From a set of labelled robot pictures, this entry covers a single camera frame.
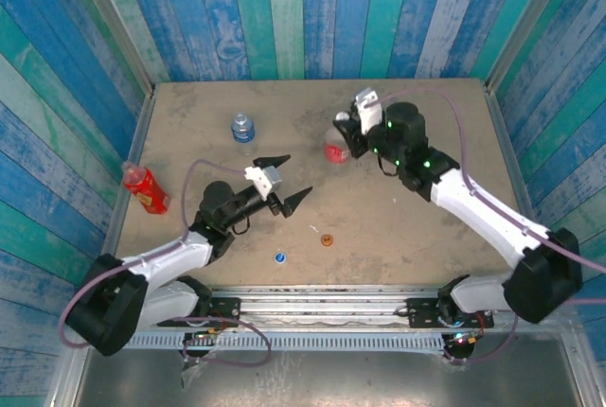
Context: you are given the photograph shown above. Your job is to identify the clear bottle red label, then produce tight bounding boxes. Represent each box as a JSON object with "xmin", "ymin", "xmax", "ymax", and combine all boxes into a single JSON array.
[{"xmin": 323, "ymin": 123, "xmax": 354, "ymax": 167}]

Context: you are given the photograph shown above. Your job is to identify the clear bottle blue label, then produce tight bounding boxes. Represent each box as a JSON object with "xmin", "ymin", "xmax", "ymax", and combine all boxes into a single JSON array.
[{"xmin": 230, "ymin": 112, "xmax": 258, "ymax": 156}]

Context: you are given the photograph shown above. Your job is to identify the red drink bottle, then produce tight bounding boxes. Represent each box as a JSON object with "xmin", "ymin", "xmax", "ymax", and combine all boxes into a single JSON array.
[{"xmin": 121, "ymin": 161, "xmax": 170, "ymax": 216}]

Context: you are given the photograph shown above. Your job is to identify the stainless metal sheet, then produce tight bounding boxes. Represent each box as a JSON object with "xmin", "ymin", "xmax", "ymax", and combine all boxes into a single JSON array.
[{"xmin": 75, "ymin": 347, "xmax": 586, "ymax": 407}]

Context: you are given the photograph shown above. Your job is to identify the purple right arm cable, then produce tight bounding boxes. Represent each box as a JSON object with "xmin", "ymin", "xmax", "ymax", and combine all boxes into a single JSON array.
[{"xmin": 371, "ymin": 87, "xmax": 606, "ymax": 365}]

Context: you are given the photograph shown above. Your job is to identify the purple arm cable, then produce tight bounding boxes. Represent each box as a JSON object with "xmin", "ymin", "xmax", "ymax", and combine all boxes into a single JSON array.
[
  {"xmin": 371, "ymin": 87, "xmax": 606, "ymax": 365},
  {"xmin": 57, "ymin": 159, "xmax": 274, "ymax": 369}
]

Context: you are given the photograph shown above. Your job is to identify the aluminium table side rail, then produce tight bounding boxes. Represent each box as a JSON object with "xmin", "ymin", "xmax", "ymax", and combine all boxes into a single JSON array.
[
  {"xmin": 486, "ymin": 87, "xmax": 561, "ymax": 293},
  {"xmin": 88, "ymin": 89, "xmax": 157, "ymax": 293}
]

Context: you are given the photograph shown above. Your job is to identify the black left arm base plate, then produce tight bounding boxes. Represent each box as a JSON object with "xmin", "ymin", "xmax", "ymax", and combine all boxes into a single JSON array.
[{"xmin": 157, "ymin": 296, "xmax": 241, "ymax": 328}]

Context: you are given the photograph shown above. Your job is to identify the aluminium mounting rail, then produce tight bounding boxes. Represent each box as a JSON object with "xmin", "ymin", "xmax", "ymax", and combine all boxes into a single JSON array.
[{"xmin": 70, "ymin": 285, "xmax": 579, "ymax": 332}]

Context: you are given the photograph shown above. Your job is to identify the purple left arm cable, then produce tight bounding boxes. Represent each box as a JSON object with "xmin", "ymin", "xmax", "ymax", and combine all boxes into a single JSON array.
[{"xmin": 57, "ymin": 159, "xmax": 274, "ymax": 369}]

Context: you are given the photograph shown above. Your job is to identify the slotted grey cable duct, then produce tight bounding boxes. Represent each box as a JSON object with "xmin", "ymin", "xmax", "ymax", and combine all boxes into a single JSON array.
[{"xmin": 89, "ymin": 332, "xmax": 449, "ymax": 354}]

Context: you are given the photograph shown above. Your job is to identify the aluminium corner post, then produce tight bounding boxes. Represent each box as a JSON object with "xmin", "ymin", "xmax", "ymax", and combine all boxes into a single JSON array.
[
  {"xmin": 486, "ymin": 0, "xmax": 569, "ymax": 92},
  {"xmin": 65, "ymin": 0, "xmax": 156, "ymax": 96}
]

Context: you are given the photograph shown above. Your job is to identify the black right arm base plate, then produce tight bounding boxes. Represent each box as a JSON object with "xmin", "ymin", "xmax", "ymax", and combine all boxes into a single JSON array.
[{"xmin": 406, "ymin": 296, "xmax": 494, "ymax": 330}]

